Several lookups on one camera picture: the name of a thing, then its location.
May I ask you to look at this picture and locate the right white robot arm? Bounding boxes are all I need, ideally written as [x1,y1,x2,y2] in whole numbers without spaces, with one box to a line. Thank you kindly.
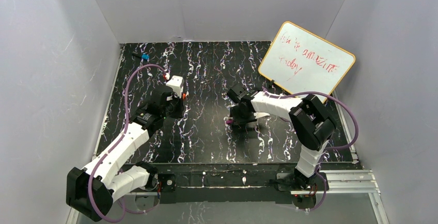
[227,85,336,179]

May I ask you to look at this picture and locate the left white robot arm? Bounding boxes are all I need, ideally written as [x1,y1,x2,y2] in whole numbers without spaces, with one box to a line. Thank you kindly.
[66,86,184,221]

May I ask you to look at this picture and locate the blue capped black marker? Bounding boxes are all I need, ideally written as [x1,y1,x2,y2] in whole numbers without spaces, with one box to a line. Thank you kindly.
[132,52,149,60]

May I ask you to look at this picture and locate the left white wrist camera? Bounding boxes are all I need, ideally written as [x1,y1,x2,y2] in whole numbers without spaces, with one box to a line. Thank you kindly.
[166,75,184,98]

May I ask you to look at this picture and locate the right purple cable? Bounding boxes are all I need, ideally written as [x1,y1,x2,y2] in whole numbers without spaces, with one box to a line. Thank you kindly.
[261,87,359,211]

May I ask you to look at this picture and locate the purple cable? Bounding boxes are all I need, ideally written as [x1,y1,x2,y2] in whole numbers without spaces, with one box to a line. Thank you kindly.
[261,87,359,211]
[87,64,170,224]

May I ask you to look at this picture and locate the whiteboard with orange frame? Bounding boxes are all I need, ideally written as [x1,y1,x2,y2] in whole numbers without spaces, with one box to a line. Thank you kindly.
[258,21,356,94]

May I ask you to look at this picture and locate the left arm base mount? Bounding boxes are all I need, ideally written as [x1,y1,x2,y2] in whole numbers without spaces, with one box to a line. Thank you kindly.
[135,174,175,213]

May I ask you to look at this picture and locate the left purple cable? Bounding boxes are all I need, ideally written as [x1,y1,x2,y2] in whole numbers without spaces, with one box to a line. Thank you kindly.
[87,64,170,224]

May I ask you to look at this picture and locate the aluminium frame rail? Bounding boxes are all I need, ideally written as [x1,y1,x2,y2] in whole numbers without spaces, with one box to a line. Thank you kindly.
[67,89,391,224]

